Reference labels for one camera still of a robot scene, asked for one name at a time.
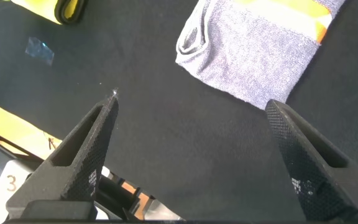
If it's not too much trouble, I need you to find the shiny silver foil piece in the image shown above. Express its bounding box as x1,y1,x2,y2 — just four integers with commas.
24,36,56,67

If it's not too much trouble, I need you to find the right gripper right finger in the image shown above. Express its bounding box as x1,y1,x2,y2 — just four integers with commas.
265,99,358,223

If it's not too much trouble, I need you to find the yellow microfibre towel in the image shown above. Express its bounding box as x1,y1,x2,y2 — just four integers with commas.
1,0,89,26

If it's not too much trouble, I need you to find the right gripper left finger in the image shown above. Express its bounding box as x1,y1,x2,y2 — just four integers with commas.
6,91,120,219

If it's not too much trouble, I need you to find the robot chassis with orange parts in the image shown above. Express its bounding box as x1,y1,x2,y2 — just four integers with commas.
96,166,185,222

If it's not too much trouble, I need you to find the grey towel with orange marks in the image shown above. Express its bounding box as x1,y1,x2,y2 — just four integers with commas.
175,0,348,111

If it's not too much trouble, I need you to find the white plate with numeral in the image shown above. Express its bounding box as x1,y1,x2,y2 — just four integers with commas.
0,159,43,224

